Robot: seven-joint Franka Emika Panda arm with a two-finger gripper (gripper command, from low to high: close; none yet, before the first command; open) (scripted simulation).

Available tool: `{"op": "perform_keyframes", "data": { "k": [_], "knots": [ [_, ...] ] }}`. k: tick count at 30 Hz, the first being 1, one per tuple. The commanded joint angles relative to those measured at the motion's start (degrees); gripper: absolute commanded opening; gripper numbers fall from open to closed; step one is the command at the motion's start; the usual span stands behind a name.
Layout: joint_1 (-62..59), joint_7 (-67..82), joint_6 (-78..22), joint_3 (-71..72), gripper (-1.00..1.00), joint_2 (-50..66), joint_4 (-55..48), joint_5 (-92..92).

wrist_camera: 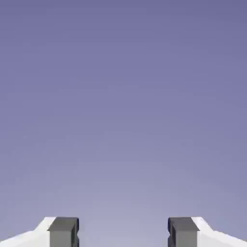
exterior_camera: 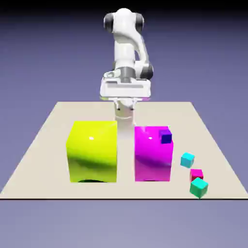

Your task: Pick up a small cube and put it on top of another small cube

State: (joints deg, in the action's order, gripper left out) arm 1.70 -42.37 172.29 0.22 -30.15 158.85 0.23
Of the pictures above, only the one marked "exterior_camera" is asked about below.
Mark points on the small blue cube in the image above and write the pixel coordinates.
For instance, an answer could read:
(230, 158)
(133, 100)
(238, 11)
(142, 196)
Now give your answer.
(166, 137)

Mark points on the small teal cube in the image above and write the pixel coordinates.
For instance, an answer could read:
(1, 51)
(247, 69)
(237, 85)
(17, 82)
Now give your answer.
(199, 187)

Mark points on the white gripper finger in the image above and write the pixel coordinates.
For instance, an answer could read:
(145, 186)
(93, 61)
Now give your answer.
(132, 105)
(118, 105)

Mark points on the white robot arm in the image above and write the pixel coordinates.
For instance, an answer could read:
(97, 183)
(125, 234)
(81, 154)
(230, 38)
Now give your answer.
(124, 38)

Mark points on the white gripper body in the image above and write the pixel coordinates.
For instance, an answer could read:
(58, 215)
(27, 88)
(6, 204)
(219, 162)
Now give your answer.
(126, 91)

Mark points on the large magenta box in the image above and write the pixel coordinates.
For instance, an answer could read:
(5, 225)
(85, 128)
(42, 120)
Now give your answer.
(151, 158)

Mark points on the small pink cube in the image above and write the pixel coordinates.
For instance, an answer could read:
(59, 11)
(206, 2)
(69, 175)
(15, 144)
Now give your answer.
(196, 173)

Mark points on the small cyan cube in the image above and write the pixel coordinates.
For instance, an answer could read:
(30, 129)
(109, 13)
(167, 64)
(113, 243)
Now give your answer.
(187, 159)

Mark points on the large yellow box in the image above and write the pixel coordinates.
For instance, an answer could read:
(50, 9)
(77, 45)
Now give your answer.
(92, 151)

